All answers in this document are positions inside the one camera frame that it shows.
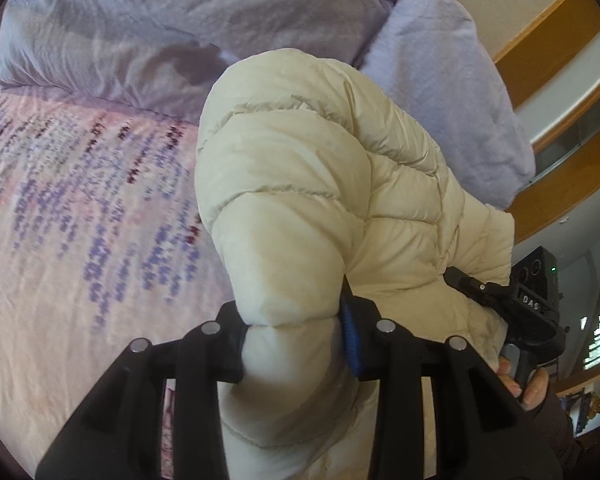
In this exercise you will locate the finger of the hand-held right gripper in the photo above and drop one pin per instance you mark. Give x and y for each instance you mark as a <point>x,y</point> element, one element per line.
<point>472,286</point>

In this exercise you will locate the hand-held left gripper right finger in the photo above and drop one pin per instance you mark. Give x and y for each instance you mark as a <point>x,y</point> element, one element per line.
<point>351,340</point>

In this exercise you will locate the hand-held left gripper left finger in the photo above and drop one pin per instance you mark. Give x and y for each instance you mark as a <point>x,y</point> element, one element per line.
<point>230,342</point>

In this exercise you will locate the cream puffer jacket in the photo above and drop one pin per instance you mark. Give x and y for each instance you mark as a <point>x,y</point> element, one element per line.
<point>305,185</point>

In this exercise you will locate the person's right forearm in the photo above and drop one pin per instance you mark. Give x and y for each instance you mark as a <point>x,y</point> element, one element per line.
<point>555,435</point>

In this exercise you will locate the person's right hand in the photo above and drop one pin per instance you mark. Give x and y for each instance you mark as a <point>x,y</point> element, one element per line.
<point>535,390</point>

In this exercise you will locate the floral bed sheet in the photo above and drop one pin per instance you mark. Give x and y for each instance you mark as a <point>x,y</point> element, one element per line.
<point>80,270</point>

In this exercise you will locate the lavender pillow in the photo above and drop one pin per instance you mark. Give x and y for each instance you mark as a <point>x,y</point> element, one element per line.
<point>445,90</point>

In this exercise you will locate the lavender duvet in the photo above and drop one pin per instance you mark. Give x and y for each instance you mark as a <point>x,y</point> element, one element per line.
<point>155,15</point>

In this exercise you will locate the wooden frame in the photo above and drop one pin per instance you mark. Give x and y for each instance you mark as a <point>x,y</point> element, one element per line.
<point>560,195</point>

